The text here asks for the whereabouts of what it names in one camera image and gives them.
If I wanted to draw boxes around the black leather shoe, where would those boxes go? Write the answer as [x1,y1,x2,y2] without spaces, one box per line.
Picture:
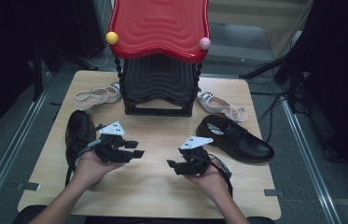
[195,114,276,164]
[64,109,99,171]

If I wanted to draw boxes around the person's right hand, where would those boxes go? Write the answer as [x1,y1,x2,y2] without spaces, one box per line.
[184,158,232,203]

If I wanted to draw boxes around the red and black shoe rack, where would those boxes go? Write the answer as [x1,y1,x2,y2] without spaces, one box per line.
[105,0,212,118]

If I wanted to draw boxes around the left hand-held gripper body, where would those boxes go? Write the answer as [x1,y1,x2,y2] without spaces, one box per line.
[87,120,133,164]

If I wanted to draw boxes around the person's left hand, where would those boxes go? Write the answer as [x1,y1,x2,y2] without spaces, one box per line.
[72,151,127,191]

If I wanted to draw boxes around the white floor cable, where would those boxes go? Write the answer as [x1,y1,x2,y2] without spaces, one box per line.
[83,46,111,70]

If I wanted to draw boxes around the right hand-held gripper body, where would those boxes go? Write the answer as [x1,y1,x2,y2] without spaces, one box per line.
[177,135,215,176]

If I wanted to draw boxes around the black tripod stand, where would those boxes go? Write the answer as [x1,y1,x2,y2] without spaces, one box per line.
[238,52,308,114]

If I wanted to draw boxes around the grey tape strip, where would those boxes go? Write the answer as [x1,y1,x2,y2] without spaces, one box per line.
[15,181,42,191]
[263,189,285,199]

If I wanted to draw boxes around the white strappy sandal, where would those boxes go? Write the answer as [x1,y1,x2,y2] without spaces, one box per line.
[196,91,249,123]
[74,81,122,111]

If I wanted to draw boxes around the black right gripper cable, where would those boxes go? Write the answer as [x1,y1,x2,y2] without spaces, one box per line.
[207,153,234,199]

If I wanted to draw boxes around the black curtain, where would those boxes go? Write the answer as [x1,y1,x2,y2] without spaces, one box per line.
[0,0,104,147]
[282,0,348,195]

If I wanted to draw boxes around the black floor cables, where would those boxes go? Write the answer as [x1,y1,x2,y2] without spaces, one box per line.
[256,91,291,145]

